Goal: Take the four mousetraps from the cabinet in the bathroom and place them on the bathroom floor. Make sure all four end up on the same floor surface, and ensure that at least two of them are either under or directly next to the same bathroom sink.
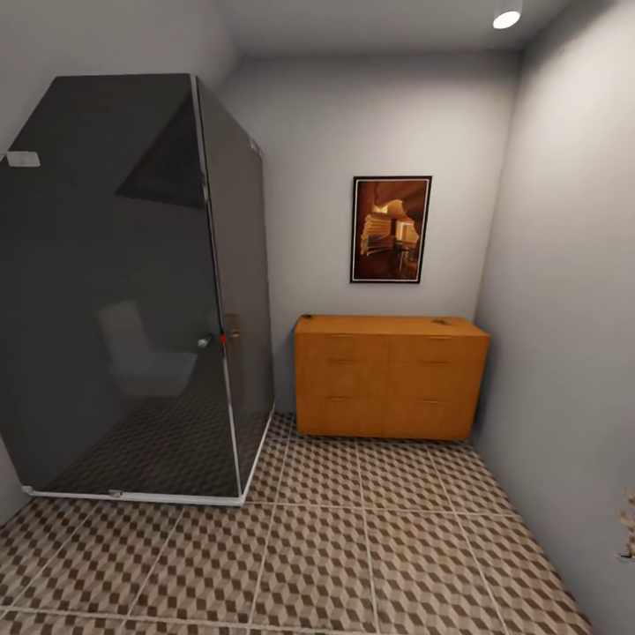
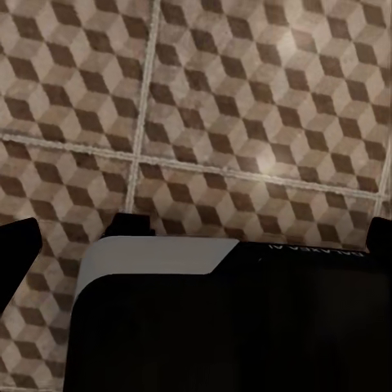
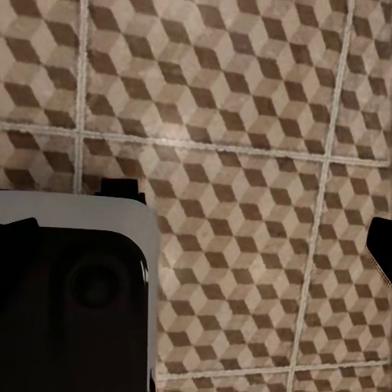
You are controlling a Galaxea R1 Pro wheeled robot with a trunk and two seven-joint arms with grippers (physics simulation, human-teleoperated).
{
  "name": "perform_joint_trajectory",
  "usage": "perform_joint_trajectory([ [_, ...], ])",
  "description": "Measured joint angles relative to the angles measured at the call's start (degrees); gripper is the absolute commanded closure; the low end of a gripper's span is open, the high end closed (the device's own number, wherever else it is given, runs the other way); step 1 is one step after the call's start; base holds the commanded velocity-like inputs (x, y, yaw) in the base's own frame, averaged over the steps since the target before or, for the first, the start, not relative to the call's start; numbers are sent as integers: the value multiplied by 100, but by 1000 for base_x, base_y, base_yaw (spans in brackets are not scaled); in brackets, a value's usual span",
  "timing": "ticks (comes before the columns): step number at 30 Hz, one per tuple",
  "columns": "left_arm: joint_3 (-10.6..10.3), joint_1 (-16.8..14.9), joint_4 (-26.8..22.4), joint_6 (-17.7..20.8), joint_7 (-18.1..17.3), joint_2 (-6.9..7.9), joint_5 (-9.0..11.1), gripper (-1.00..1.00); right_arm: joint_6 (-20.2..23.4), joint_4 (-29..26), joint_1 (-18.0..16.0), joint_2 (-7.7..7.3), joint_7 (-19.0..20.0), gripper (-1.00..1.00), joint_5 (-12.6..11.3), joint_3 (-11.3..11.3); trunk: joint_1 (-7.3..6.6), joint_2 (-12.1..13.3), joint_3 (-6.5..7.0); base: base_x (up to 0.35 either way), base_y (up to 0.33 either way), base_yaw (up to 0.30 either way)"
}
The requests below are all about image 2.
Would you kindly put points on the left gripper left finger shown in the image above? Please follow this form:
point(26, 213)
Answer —
point(20, 243)

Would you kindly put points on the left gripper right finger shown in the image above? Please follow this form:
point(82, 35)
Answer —
point(379, 243)

